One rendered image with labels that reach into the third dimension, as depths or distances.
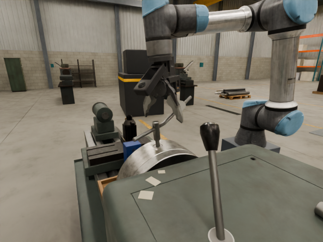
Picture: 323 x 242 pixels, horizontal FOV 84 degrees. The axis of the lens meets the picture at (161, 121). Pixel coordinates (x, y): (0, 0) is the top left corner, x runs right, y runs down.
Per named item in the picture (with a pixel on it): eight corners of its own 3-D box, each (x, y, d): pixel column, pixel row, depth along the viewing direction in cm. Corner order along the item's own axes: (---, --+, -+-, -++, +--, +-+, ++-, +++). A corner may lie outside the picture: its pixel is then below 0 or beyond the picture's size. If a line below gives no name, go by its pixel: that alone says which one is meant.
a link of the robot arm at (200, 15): (192, 10, 61) (161, 11, 58) (211, -1, 51) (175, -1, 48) (193, 36, 64) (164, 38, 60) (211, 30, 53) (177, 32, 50)
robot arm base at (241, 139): (249, 135, 105) (251, 119, 102) (272, 146, 92) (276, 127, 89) (228, 139, 100) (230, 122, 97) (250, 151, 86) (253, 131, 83)
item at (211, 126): (225, 152, 29) (229, 124, 28) (210, 156, 28) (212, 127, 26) (208, 143, 33) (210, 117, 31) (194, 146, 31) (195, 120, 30)
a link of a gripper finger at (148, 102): (154, 113, 68) (164, 94, 62) (143, 118, 64) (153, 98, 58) (148, 108, 69) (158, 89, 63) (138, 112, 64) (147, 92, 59)
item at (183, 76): (156, 97, 874) (156, 61, 825) (172, 96, 913) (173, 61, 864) (182, 106, 679) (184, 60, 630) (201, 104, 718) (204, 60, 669)
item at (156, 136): (159, 156, 59) (155, 123, 55) (154, 154, 60) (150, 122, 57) (163, 153, 61) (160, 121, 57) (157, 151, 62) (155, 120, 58)
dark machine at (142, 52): (164, 114, 577) (164, 48, 520) (126, 117, 541) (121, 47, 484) (150, 103, 742) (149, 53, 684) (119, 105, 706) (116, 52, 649)
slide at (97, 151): (155, 151, 125) (155, 145, 123) (90, 166, 106) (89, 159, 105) (145, 141, 140) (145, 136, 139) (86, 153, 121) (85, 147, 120)
